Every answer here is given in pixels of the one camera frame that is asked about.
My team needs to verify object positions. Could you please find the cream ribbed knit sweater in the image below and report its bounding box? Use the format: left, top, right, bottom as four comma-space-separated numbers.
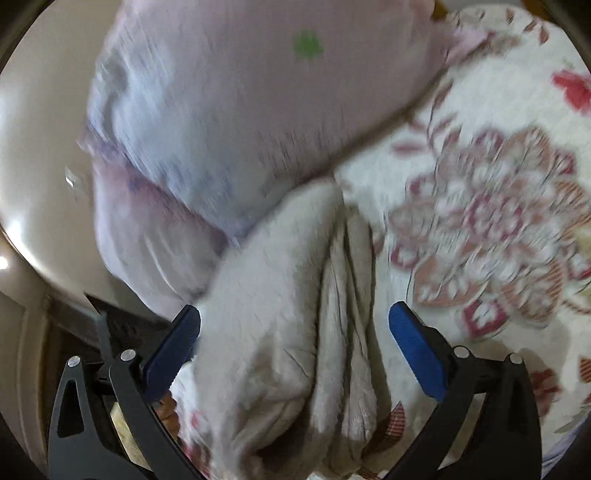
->
187, 181, 378, 479

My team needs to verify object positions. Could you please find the white wooden-trimmed headboard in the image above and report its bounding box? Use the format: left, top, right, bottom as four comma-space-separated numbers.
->
1, 1, 155, 319

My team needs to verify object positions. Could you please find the pale pink floral pillow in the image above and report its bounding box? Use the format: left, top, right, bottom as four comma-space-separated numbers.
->
79, 1, 486, 319

